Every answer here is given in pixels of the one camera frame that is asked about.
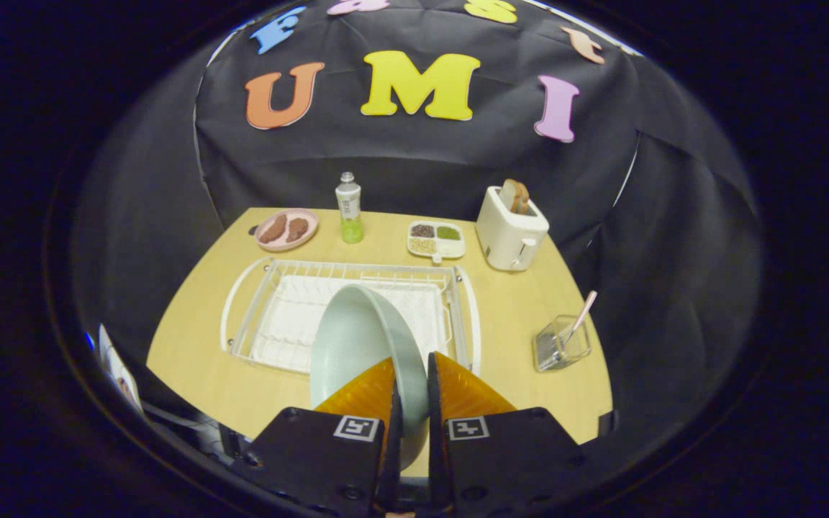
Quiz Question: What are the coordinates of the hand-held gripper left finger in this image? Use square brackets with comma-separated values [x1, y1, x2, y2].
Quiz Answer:
[231, 356, 404, 517]

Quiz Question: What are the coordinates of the white wire dish rack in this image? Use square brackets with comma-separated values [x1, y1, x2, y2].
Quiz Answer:
[220, 258, 482, 376]

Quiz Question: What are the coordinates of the brown bread slice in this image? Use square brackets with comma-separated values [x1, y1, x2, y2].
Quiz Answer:
[498, 178, 531, 216]

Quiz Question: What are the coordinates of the white drain mat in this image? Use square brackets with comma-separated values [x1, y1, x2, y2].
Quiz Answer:
[250, 275, 451, 373]

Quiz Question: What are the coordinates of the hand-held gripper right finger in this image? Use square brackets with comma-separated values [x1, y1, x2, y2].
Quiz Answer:
[425, 351, 606, 517]

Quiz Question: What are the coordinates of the pink checkered handle spoon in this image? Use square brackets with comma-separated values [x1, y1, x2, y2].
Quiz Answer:
[557, 290, 599, 360]

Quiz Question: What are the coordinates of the pink plate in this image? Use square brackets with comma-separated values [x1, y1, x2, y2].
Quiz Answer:
[254, 208, 319, 252]

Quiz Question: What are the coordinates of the white toaster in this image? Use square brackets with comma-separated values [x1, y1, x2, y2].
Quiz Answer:
[476, 186, 551, 273]

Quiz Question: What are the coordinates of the white paper sheet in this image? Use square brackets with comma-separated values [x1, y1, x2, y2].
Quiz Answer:
[99, 324, 143, 412]

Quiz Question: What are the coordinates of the pale green plate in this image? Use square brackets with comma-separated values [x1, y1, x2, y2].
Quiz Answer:
[309, 283, 430, 472]

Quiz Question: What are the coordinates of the clear bottle with green liquid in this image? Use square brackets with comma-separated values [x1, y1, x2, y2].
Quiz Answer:
[335, 171, 364, 244]

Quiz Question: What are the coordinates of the clear basket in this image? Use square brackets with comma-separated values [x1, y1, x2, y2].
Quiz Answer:
[533, 314, 593, 373]

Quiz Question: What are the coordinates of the black backdrop cloth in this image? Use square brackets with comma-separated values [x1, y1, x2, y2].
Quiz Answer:
[73, 0, 764, 447]

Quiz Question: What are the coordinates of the white divided snack tray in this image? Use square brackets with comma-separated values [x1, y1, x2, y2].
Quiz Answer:
[407, 220, 466, 264]

